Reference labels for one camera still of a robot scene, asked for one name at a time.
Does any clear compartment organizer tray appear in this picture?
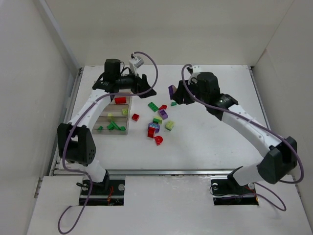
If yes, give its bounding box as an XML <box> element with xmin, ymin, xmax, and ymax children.
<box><xmin>92</xmin><ymin>95</ymin><xmax>132</xmax><ymax>135</ymax></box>

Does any red curved lego piece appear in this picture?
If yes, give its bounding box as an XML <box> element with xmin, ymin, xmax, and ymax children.
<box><xmin>159</xmin><ymin>104</ymin><xmax>168</xmax><ymax>110</ymax></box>

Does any green and yellow lego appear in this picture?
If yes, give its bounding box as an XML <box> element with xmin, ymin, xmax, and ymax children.
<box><xmin>153</xmin><ymin>116</ymin><xmax>163</xmax><ymax>124</ymax></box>

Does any green lego plate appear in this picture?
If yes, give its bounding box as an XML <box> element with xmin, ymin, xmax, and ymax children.
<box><xmin>148</xmin><ymin>102</ymin><xmax>159</xmax><ymax>112</ymax></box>

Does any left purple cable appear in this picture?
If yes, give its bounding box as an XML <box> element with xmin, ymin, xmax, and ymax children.
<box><xmin>57</xmin><ymin>51</ymin><xmax>159</xmax><ymax>235</ymax></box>

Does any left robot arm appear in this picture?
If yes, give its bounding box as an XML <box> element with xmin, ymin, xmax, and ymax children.
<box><xmin>57</xmin><ymin>56</ymin><xmax>157</xmax><ymax>185</ymax></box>

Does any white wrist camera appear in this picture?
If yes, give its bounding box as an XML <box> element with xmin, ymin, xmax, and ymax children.
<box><xmin>187</xmin><ymin>65</ymin><xmax>202</xmax><ymax>85</ymax></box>
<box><xmin>129</xmin><ymin>56</ymin><xmax>144</xmax><ymax>75</ymax></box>

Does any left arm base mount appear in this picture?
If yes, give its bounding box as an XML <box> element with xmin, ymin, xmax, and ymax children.
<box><xmin>76</xmin><ymin>172</ymin><xmax>126</xmax><ymax>206</ymax></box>

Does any red half-round lego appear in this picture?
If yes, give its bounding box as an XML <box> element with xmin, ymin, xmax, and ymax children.
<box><xmin>154</xmin><ymin>136</ymin><xmax>163</xmax><ymax>146</ymax></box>

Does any long red lego brick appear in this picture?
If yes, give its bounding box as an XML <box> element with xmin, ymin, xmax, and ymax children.
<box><xmin>114</xmin><ymin>97</ymin><xmax>127</xmax><ymax>104</ymax></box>

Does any red arch lego block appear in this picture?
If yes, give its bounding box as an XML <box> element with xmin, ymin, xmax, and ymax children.
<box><xmin>147</xmin><ymin>128</ymin><xmax>156</xmax><ymax>139</ymax></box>

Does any small red lego cube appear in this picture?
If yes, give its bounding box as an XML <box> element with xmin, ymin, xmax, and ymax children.
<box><xmin>132</xmin><ymin>114</ymin><xmax>140</xmax><ymax>121</ymax></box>

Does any purple flower lego disc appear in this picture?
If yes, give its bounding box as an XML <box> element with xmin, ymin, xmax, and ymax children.
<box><xmin>148</xmin><ymin>122</ymin><xmax>160</xmax><ymax>132</ymax></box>

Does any purple hollow lego brick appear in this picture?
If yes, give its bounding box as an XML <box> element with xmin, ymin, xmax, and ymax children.
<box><xmin>158</xmin><ymin>109</ymin><xmax>168</xmax><ymax>119</ymax></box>

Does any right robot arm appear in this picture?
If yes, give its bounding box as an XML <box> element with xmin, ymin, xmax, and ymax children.
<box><xmin>169</xmin><ymin>72</ymin><xmax>297</xmax><ymax>188</ymax></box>

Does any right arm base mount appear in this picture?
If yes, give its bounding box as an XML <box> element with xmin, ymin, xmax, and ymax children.
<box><xmin>209</xmin><ymin>168</ymin><xmax>259</xmax><ymax>206</ymax></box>

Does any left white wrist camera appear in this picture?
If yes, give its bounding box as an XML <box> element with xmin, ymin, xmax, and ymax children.
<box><xmin>129</xmin><ymin>56</ymin><xmax>144</xmax><ymax>75</ymax></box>

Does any purple cable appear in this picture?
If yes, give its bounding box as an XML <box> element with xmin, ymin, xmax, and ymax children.
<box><xmin>57</xmin><ymin>51</ymin><xmax>159</xmax><ymax>235</ymax></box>
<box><xmin>181</xmin><ymin>64</ymin><xmax>305</xmax><ymax>212</ymax></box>

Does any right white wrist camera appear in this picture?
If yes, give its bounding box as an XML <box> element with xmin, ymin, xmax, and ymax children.
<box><xmin>187</xmin><ymin>65</ymin><xmax>202</xmax><ymax>85</ymax></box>

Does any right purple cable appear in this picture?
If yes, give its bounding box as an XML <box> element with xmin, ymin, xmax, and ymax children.
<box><xmin>181</xmin><ymin>64</ymin><xmax>305</xmax><ymax>212</ymax></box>

